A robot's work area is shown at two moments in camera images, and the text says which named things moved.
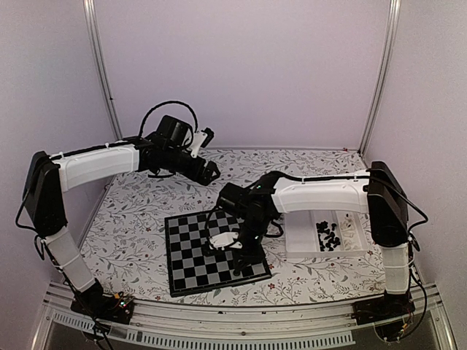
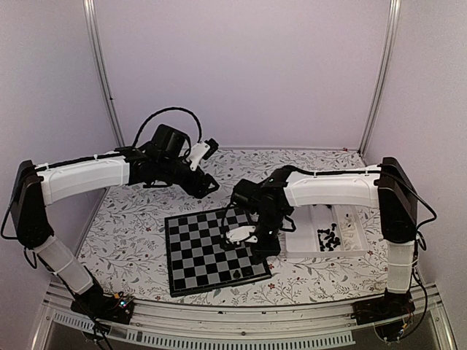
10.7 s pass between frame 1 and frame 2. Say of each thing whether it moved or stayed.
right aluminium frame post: stayed
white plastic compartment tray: stayed
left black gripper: moved
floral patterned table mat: stayed
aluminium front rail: stayed
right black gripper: moved
